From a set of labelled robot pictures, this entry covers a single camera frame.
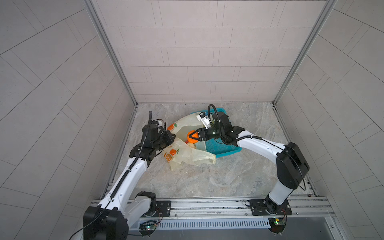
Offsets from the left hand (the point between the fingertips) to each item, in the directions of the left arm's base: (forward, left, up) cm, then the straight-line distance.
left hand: (179, 133), depth 78 cm
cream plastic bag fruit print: (-10, -1, -1) cm, 11 cm away
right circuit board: (-38, -47, -17) cm, 63 cm away
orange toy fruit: (-4, -7, 0) cm, 8 cm away
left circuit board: (-40, +12, -14) cm, 44 cm away
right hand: (-2, -7, -1) cm, 7 cm away
